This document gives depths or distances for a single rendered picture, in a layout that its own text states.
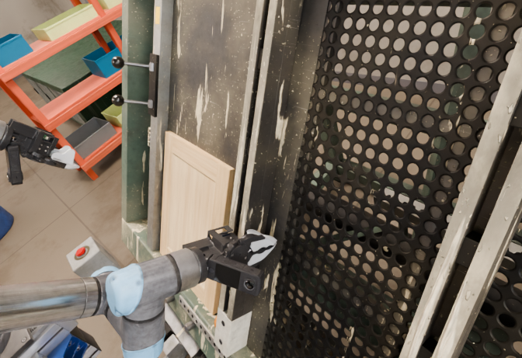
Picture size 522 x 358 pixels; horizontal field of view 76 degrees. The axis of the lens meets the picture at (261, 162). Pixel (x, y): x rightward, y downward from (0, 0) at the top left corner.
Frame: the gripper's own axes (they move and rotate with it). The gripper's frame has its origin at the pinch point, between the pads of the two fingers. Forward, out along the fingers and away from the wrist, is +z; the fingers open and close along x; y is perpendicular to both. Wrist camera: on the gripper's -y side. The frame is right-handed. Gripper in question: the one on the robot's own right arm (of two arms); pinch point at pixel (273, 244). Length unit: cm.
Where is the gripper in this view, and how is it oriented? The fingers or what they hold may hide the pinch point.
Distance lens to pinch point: 79.1
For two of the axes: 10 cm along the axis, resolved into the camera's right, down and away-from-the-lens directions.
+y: -6.4, -3.4, 6.9
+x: -1.4, 9.3, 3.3
